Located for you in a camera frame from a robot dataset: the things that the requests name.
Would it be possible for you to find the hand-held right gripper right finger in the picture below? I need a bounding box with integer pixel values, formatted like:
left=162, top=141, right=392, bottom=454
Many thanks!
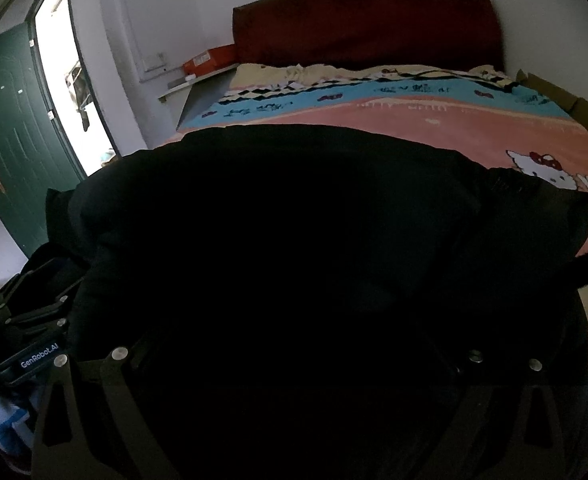
left=424, top=347, right=583, bottom=480

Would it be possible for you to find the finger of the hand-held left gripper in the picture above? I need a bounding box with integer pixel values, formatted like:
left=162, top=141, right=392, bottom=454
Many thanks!
left=0, top=255, right=87, bottom=311
left=4, top=296, right=72, bottom=335

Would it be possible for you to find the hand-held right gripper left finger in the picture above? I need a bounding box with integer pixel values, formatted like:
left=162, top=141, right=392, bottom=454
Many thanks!
left=30, top=345, right=186, bottom=480

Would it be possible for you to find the black hooded jacket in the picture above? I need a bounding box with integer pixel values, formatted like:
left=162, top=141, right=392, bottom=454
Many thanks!
left=44, top=124, right=588, bottom=480

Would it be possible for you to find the dark green door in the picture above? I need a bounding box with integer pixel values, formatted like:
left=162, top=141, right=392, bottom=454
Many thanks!
left=0, top=22, right=88, bottom=257

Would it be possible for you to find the pink striped printed blanket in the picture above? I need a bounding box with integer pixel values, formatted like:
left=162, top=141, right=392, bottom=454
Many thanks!
left=0, top=62, right=588, bottom=480

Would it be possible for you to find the orange box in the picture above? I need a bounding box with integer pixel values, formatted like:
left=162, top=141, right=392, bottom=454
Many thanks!
left=181, top=45, right=239, bottom=77

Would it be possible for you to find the dark red headboard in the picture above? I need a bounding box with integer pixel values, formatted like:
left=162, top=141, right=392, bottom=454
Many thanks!
left=231, top=0, right=506, bottom=73

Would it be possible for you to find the white wall shelf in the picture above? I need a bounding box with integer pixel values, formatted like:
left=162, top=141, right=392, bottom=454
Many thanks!
left=158, top=62, right=241, bottom=102

